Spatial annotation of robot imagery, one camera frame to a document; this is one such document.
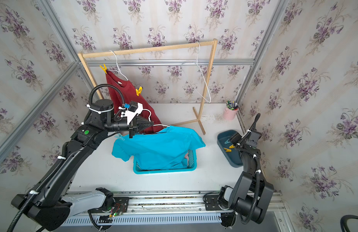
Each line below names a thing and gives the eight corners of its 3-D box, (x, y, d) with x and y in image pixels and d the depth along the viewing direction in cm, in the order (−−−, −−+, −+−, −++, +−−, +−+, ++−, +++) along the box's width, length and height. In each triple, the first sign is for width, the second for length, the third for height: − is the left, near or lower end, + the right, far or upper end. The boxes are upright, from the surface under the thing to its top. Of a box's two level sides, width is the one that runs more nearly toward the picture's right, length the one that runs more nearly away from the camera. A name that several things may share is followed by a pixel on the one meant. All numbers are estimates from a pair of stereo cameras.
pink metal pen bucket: (224, 120, 109) (228, 111, 101) (221, 108, 117) (224, 99, 109) (236, 120, 109) (240, 111, 101) (232, 108, 117) (236, 99, 109)
